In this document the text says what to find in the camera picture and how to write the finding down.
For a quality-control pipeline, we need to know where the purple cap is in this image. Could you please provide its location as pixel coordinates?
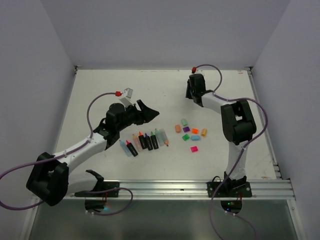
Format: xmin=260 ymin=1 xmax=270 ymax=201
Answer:
xmin=183 ymin=126 xmax=190 ymax=133

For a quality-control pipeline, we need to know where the pink cap black highlighter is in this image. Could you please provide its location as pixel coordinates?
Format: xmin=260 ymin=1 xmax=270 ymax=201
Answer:
xmin=125 ymin=140 xmax=138 ymax=157

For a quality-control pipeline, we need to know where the light blue cap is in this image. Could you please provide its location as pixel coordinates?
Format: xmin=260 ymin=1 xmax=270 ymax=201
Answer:
xmin=191 ymin=135 xmax=201 ymax=141

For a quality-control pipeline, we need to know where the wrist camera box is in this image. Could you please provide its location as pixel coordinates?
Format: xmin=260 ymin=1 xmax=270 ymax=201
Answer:
xmin=119 ymin=88 xmax=133 ymax=107
xmin=196 ymin=70 xmax=205 ymax=76

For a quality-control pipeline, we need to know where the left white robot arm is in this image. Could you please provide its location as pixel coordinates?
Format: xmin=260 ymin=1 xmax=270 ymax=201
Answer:
xmin=26 ymin=100 xmax=160 ymax=206

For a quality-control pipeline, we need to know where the light blue highlighter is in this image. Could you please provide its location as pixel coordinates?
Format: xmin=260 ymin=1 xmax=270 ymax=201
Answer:
xmin=119 ymin=140 xmax=132 ymax=157

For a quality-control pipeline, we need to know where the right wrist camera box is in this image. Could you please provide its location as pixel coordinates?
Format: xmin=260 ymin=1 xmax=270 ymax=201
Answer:
xmin=196 ymin=70 xmax=205 ymax=76

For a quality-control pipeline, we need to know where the orange cap black highlighter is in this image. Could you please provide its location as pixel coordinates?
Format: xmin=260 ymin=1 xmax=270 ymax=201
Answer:
xmin=138 ymin=132 xmax=147 ymax=150

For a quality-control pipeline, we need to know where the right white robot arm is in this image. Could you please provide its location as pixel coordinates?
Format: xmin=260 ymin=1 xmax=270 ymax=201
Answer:
xmin=185 ymin=73 xmax=257 ymax=198

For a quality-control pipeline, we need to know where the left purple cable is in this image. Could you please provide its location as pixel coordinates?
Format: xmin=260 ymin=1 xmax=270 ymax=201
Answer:
xmin=0 ymin=91 xmax=133 ymax=216

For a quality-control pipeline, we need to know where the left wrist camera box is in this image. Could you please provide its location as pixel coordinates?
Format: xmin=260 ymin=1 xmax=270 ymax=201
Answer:
xmin=119 ymin=88 xmax=133 ymax=107

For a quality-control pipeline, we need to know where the pink neon cap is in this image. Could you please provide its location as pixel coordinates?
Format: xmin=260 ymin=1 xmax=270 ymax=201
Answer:
xmin=190 ymin=146 xmax=198 ymax=153

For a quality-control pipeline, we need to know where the green neon cap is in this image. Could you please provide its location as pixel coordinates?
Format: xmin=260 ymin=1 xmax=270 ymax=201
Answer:
xmin=182 ymin=134 xmax=190 ymax=141

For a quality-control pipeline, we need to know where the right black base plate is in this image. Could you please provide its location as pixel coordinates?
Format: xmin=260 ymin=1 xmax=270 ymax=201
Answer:
xmin=206 ymin=181 xmax=253 ymax=198

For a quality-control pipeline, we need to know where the green pastel highlighter body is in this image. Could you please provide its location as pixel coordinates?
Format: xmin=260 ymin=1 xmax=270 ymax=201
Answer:
xmin=155 ymin=128 xmax=164 ymax=147

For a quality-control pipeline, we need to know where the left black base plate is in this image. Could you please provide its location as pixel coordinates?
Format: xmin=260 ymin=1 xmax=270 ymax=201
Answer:
xmin=74 ymin=181 xmax=120 ymax=198

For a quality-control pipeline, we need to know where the purple black highlighter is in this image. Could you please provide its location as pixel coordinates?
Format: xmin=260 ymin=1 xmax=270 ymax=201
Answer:
xmin=144 ymin=133 xmax=154 ymax=151

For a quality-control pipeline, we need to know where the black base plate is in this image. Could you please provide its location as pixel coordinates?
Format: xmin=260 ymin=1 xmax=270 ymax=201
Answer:
xmin=74 ymin=181 xmax=120 ymax=198
xmin=206 ymin=181 xmax=253 ymax=198

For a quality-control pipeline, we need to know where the green cap black highlighter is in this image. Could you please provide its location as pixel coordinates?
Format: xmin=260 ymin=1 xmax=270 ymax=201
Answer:
xmin=150 ymin=132 xmax=159 ymax=150

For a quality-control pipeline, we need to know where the yellow pastel cap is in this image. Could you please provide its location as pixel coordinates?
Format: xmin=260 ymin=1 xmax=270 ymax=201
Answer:
xmin=201 ymin=128 xmax=208 ymax=137

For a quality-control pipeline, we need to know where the green pastel cap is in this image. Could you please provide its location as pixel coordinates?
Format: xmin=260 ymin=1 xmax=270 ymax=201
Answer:
xmin=181 ymin=118 xmax=188 ymax=127

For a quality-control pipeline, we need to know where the orange neon cap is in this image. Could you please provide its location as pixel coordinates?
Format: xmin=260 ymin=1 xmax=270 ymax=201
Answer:
xmin=191 ymin=128 xmax=199 ymax=135

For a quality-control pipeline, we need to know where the orange pastel cap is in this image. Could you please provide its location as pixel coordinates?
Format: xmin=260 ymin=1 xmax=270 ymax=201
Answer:
xmin=174 ymin=124 xmax=181 ymax=133

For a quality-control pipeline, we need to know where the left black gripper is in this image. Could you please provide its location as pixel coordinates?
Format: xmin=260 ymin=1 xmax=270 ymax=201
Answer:
xmin=116 ymin=99 xmax=159 ymax=132

